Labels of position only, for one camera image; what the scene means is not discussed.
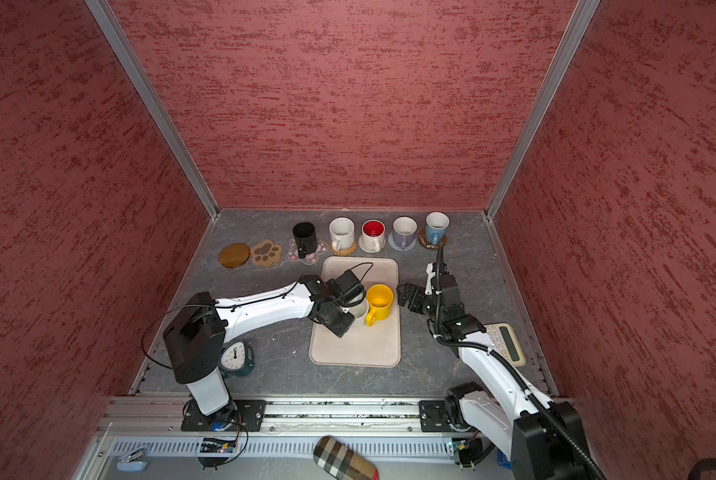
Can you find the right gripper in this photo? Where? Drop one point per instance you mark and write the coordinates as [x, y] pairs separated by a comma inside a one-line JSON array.
[[418, 293]]

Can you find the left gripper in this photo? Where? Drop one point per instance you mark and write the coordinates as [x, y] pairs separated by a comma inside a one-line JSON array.
[[343, 326]]

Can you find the pink flower coaster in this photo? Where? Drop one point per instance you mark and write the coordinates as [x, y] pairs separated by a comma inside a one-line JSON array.
[[309, 259]]

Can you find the brown wicker round coaster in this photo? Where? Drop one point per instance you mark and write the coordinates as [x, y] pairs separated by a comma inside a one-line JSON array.
[[343, 250]]

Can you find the beige serving tray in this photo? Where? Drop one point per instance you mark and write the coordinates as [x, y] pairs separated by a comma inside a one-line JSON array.
[[363, 346]]

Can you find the grey round coaster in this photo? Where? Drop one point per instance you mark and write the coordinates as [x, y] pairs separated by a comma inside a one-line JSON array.
[[411, 242]]

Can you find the white mug purple outside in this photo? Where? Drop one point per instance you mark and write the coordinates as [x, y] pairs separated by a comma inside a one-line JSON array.
[[404, 226]]

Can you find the blue mug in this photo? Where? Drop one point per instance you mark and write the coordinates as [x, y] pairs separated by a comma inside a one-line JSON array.
[[437, 224]]

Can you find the red mug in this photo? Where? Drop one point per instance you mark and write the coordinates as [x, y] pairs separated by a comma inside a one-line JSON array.
[[373, 228]]

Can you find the black mug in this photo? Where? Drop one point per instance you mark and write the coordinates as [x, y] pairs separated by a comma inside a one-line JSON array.
[[306, 240]]

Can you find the paw print coaster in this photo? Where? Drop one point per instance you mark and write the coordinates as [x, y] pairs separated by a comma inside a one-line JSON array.
[[266, 254]]

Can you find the white mug front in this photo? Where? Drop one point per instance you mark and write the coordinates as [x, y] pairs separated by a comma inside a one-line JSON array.
[[360, 310]]

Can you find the brown glossy round coaster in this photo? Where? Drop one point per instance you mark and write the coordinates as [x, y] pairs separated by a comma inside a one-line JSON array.
[[423, 242]]

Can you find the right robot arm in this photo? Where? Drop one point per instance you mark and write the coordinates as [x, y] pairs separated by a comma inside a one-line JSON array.
[[542, 438]]

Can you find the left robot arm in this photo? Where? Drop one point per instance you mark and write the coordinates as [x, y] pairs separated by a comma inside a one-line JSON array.
[[195, 338]]

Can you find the yellow mug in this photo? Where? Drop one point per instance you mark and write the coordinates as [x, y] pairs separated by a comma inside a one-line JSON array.
[[380, 299]]

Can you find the cream calculator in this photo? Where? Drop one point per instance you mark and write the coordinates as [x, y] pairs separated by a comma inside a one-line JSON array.
[[506, 341]]

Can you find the teal alarm clock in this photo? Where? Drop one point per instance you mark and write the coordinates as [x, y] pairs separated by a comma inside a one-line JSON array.
[[237, 360]]

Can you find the plaid glasses case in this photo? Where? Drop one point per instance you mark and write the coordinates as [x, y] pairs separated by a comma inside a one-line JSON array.
[[341, 462]]

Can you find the small stapler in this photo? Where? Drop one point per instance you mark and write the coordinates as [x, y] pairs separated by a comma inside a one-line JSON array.
[[134, 461]]

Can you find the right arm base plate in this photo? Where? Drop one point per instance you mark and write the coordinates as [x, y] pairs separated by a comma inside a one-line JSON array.
[[434, 416]]

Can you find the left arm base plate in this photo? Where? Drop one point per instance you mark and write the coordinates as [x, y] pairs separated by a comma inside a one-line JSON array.
[[237, 415]]

